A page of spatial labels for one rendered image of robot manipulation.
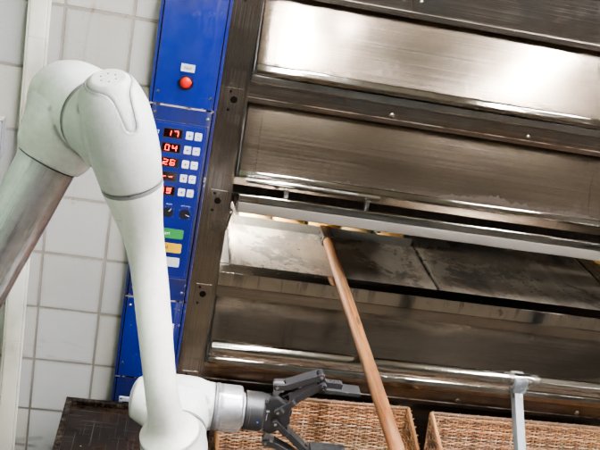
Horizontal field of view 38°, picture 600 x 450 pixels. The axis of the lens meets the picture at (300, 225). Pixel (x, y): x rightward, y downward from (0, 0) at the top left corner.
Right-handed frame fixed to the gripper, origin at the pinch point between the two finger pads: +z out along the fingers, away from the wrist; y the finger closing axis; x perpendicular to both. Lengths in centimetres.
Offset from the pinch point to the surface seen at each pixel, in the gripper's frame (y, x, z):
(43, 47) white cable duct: -49, -62, -72
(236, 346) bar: 1.6, -27.1, -20.4
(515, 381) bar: 1, -26, 45
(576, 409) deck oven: 29, -65, 85
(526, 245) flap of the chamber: -24, -50, 49
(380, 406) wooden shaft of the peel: -1.7, -3.8, 7.3
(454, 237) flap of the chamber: -23, -50, 30
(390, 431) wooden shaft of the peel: -1.8, 4.9, 7.5
